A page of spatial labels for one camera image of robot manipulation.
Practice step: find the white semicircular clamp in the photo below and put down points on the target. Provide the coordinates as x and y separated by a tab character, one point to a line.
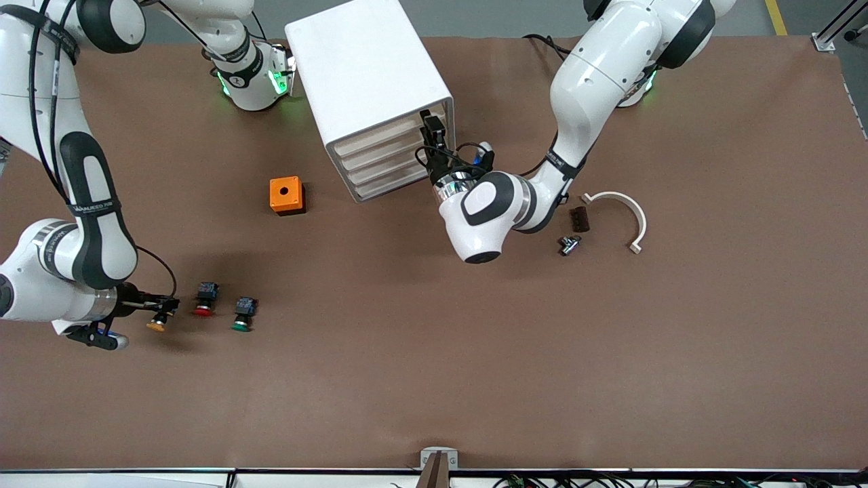
614	195

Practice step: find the aluminium frame profile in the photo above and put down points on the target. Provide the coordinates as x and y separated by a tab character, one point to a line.
826	42

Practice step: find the grey table edge bracket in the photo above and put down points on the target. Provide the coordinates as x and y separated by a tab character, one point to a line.
427	461

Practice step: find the chrome metal fitting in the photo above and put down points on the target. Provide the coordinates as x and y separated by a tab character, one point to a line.
569	245

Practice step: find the orange button enclosure box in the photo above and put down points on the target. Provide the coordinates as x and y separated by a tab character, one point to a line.
277	198

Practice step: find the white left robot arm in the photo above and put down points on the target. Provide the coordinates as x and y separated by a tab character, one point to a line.
597	74

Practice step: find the green push button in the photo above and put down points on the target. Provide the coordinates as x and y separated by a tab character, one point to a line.
245	308

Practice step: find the dark brown plastic block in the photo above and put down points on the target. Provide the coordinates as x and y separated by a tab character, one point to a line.
582	219

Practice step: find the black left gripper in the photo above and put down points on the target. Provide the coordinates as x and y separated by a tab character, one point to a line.
439	165

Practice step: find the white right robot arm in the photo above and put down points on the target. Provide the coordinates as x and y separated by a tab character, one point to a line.
34	291

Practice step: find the yellow push button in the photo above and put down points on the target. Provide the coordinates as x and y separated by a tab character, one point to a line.
156	327

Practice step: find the red push button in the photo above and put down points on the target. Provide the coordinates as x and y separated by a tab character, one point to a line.
207	293

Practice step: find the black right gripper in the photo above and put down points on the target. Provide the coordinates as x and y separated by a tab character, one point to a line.
131	298

